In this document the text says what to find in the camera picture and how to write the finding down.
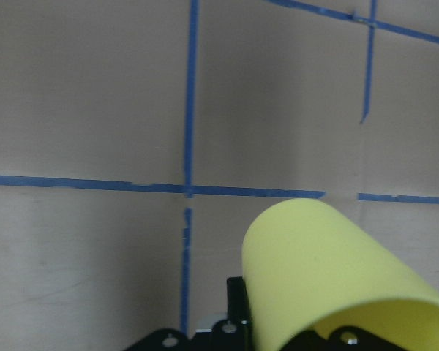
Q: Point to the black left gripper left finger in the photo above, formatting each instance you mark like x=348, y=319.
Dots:
x=238, y=322

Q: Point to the yellow plastic cup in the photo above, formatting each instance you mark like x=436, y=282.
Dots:
x=307, y=266

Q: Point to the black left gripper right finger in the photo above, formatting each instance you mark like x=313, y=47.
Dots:
x=344, y=338

